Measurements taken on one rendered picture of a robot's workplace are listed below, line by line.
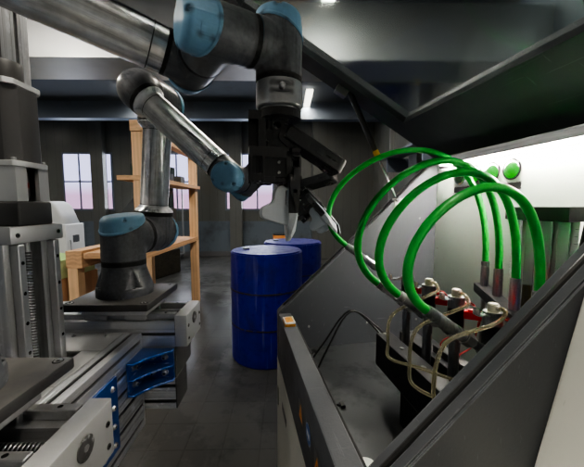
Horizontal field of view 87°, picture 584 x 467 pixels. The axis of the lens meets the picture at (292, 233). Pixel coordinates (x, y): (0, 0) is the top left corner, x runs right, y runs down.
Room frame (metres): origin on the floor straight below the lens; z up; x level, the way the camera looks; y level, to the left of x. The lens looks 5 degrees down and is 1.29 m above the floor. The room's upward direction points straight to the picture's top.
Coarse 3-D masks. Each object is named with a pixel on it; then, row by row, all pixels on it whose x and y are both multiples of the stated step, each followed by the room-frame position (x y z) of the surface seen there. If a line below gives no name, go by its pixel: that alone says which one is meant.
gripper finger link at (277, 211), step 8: (280, 192) 0.50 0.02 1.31; (288, 192) 0.49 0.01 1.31; (280, 200) 0.50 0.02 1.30; (264, 208) 0.50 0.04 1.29; (272, 208) 0.50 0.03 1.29; (280, 208) 0.50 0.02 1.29; (264, 216) 0.50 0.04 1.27; (272, 216) 0.50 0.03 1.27; (280, 216) 0.50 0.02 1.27; (288, 216) 0.49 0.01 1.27; (296, 216) 0.50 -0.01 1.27; (288, 224) 0.50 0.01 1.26; (296, 224) 0.51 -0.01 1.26; (288, 232) 0.51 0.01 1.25; (288, 240) 0.52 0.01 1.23
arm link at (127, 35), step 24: (0, 0) 0.43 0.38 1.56; (24, 0) 0.43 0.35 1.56; (48, 0) 0.44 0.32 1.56; (72, 0) 0.45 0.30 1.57; (96, 0) 0.46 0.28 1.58; (48, 24) 0.46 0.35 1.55; (72, 24) 0.46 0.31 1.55; (96, 24) 0.47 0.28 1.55; (120, 24) 0.48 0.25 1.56; (144, 24) 0.49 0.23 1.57; (120, 48) 0.50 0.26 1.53; (144, 48) 0.50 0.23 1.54; (168, 48) 0.51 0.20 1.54; (168, 72) 0.54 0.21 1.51; (192, 72) 0.52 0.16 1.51
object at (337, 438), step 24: (288, 336) 0.78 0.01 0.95; (288, 360) 0.75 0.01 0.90; (312, 360) 0.65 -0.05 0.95; (288, 384) 0.75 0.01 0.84; (312, 384) 0.56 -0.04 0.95; (312, 408) 0.49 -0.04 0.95; (336, 408) 0.49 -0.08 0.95; (312, 432) 0.49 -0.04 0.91; (336, 432) 0.44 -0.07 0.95; (312, 456) 0.49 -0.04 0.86; (336, 456) 0.39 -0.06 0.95; (360, 456) 0.39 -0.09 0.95
